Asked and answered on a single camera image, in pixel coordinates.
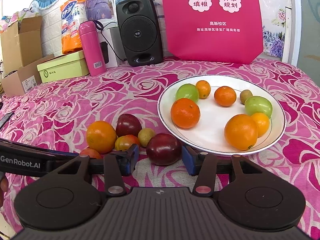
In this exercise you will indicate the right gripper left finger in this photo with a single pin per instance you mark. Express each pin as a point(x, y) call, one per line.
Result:
point(116, 166)

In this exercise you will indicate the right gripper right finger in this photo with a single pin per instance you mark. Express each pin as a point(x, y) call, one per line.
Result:
point(203, 165)

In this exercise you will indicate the red green tomato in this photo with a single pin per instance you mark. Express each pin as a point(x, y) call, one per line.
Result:
point(123, 143)

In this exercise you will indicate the tan longan back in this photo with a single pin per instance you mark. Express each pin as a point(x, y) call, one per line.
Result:
point(145, 135)

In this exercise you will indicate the tan longan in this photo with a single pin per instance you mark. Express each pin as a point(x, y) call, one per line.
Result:
point(145, 135)
point(244, 95)

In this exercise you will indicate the dark plum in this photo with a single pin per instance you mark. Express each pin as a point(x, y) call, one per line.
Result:
point(128, 124)
point(164, 149)

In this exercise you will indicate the orange large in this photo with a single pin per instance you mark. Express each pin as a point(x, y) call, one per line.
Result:
point(241, 132)

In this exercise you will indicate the orange front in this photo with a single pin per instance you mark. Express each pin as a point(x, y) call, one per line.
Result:
point(185, 113)

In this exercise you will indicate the small yellow orange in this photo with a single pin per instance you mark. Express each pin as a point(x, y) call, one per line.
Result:
point(262, 121)
point(203, 88)

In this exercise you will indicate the green apple fruit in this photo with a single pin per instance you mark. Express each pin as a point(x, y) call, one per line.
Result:
point(187, 91)
point(258, 104)

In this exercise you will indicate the tan longan front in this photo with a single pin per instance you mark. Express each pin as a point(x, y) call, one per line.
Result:
point(244, 95)

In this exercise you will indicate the person's left hand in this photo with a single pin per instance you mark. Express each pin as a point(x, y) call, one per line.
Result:
point(4, 185)

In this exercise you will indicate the white ceramic plate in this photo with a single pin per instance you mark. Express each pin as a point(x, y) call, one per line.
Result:
point(207, 135)

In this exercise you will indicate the smartphone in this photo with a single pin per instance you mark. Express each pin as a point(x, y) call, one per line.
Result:
point(5, 119)

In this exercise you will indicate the pink rose tablecloth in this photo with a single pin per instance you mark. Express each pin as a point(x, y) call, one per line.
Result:
point(56, 115)

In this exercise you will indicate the small cardboard box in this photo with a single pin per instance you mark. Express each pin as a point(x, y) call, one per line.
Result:
point(24, 79)

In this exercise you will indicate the green shoe box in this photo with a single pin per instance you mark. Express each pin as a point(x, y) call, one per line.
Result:
point(63, 67)

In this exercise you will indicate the white box behind thermos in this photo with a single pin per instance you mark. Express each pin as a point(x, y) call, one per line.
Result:
point(111, 46)

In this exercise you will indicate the large open cardboard box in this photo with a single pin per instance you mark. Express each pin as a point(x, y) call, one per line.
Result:
point(21, 43)

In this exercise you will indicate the pink thermos bottle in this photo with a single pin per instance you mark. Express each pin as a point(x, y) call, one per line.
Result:
point(91, 47)

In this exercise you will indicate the black speaker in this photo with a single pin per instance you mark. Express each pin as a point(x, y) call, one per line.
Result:
point(140, 32)

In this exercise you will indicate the magenta fabric bag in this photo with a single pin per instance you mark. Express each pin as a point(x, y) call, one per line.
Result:
point(228, 31)

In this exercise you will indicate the orange paper cup package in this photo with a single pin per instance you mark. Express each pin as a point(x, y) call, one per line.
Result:
point(73, 13)

